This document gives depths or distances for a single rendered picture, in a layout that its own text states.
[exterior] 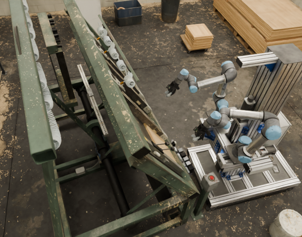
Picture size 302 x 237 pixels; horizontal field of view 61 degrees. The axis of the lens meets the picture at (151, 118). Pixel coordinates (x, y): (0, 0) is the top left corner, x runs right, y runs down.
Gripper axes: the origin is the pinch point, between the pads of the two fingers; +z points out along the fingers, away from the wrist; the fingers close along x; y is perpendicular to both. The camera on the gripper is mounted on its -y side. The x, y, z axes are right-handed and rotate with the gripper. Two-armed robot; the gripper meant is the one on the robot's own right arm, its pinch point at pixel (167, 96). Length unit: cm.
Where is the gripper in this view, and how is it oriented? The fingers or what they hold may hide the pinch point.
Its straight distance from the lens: 274.9
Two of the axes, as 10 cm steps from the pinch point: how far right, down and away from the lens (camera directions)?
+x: 5.0, 7.4, -4.4
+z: -5.3, 6.7, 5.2
